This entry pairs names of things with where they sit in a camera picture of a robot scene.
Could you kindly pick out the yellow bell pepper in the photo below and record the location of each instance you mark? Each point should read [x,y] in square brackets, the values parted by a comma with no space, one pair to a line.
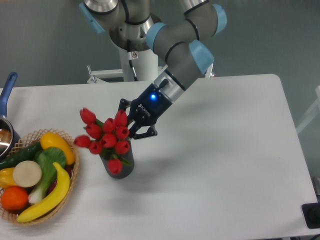
[6,178]

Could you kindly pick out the blue handled saucepan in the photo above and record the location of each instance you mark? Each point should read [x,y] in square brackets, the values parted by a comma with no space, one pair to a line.
[8,136]

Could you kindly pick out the red tulip bouquet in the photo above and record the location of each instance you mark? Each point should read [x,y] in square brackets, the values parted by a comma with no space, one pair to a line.
[100,135]

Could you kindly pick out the yellow lemon squash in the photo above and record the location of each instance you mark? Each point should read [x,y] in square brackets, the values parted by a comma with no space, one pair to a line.
[50,139]

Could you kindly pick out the orange fruit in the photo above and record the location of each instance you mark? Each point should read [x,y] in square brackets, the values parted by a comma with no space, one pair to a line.
[14,198]

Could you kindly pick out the beige round slice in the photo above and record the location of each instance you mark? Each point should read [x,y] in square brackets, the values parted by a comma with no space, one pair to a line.
[27,174]

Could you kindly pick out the dark grey ribbed vase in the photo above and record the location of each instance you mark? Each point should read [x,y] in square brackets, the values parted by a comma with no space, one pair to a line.
[118,161]

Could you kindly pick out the yellow banana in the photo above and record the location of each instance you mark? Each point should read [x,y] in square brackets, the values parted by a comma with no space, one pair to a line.
[50,201]

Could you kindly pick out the left table clamp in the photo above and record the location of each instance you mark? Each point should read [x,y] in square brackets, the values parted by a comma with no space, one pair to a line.
[104,76]

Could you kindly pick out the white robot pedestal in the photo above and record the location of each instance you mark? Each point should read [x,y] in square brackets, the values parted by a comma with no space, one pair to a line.
[138,62]

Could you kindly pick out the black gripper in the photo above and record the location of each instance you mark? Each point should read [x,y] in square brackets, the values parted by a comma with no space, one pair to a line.
[145,111]

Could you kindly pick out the table clamp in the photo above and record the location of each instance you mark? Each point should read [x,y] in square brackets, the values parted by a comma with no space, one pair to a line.
[209,72]
[104,76]

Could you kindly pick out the woven wicker basket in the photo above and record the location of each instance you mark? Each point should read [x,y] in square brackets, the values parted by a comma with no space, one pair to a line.
[29,139]

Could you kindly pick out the right table clamp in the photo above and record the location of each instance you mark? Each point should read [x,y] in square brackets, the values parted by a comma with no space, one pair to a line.
[209,72]

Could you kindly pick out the green cucumber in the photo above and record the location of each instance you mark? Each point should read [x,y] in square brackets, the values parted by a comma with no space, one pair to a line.
[25,154]

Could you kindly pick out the black device at edge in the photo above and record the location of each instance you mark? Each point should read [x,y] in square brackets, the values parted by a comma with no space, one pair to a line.
[311,213]

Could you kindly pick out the white frame at right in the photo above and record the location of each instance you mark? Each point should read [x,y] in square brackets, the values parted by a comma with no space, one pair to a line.
[310,113]

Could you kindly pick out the green bok choy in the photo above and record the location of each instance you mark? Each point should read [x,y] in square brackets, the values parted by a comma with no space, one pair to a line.
[45,159]

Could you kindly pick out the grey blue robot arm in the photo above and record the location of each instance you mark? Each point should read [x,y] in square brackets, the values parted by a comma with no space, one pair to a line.
[172,58]

